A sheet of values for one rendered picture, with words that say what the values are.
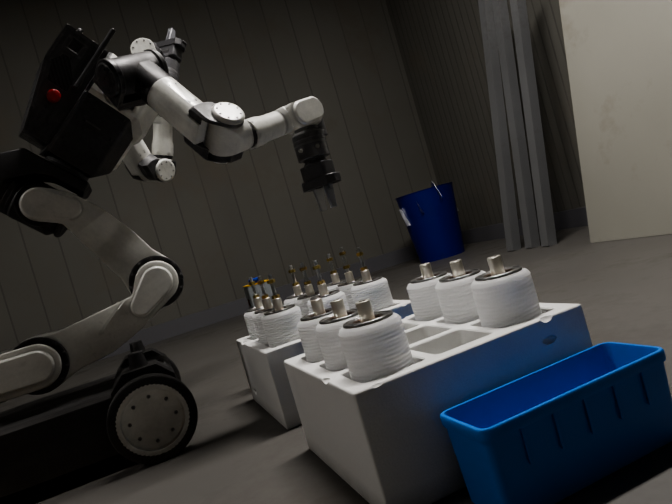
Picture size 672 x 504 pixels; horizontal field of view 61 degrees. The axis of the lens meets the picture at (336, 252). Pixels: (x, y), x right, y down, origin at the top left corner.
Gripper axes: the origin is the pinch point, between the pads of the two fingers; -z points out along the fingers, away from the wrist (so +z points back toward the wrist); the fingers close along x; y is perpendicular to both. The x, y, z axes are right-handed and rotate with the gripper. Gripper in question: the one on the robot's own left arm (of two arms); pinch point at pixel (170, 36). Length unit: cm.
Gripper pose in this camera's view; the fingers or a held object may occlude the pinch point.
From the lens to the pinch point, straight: 223.7
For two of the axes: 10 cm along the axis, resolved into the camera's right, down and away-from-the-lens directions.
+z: -0.4, 9.6, -2.7
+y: -3.9, -2.6, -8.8
